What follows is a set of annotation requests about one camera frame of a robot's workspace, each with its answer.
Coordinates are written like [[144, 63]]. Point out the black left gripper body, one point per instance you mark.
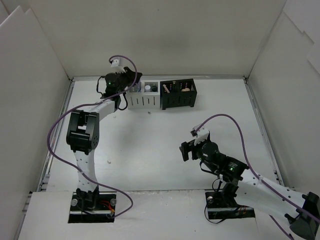
[[132, 77]]

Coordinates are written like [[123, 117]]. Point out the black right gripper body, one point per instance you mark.
[[190, 149]]

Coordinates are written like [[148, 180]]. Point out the clear bottle black cap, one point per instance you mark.
[[154, 88]]

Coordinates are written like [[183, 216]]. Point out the pink makeup applicator stick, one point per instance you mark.
[[166, 89]]

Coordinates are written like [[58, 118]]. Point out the beige beauty sponge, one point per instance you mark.
[[186, 89]]

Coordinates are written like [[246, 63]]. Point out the green white tube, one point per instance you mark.
[[147, 88]]

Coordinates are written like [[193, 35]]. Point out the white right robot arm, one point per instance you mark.
[[243, 187]]

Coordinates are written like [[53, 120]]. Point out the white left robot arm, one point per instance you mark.
[[83, 132]]

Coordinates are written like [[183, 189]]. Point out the white slotted organizer box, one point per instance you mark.
[[145, 100]]

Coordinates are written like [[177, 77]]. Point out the black slotted organizer box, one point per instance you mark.
[[178, 99]]

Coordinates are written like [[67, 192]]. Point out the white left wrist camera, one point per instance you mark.
[[116, 65]]

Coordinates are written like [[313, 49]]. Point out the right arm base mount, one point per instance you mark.
[[217, 209]]

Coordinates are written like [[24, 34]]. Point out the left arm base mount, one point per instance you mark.
[[102, 210]]

